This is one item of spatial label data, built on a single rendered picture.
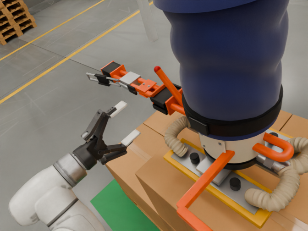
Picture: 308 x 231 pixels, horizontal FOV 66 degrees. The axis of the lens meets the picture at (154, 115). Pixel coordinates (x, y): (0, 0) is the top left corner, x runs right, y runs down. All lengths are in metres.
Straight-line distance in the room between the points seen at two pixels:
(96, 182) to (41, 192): 1.63
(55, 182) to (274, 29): 0.61
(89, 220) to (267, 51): 0.58
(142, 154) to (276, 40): 1.25
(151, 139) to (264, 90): 1.22
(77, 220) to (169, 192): 0.36
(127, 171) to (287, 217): 0.96
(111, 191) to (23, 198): 1.52
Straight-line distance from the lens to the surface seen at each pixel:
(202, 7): 0.36
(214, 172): 0.59
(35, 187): 0.71
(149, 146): 1.59
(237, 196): 0.68
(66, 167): 0.71
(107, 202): 2.15
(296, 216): 0.88
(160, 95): 0.80
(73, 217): 0.70
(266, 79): 0.49
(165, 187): 0.93
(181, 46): 0.43
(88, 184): 2.34
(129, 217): 2.02
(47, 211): 0.71
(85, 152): 0.72
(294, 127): 1.62
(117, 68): 1.03
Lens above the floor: 1.74
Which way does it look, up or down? 42 degrees down
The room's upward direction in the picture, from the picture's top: 20 degrees counter-clockwise
